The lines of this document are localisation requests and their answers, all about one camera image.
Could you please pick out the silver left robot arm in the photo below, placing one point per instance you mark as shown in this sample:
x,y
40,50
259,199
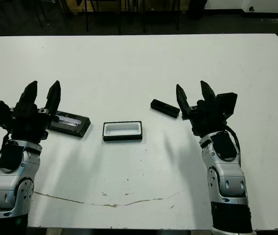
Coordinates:
x,y
6,191

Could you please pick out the black trash bin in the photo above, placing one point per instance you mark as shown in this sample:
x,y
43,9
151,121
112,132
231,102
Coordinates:
x,y
196,9

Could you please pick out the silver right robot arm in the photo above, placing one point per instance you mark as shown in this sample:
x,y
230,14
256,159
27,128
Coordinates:
x,y
229,176

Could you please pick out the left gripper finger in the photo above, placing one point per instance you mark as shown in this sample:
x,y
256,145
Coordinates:
x,y
29,95
53,98

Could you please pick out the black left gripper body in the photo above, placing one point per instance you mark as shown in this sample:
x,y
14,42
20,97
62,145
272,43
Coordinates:
x,y
29,122

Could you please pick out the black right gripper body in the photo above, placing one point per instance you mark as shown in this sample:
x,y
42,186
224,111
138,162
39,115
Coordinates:
x,y
207,117

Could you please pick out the black camera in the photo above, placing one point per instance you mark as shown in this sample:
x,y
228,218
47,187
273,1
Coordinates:
x,y
164,107

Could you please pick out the black box lid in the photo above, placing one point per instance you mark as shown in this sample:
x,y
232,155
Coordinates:
x,y
73,124

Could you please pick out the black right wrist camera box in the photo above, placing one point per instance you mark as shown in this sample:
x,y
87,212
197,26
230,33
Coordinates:
x,y
227,102

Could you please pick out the black box base white insert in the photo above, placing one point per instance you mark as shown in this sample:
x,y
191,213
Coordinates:
x,y
123,137

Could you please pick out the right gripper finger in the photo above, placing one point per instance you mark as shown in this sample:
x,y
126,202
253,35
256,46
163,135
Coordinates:
x,y
182,99
208,92

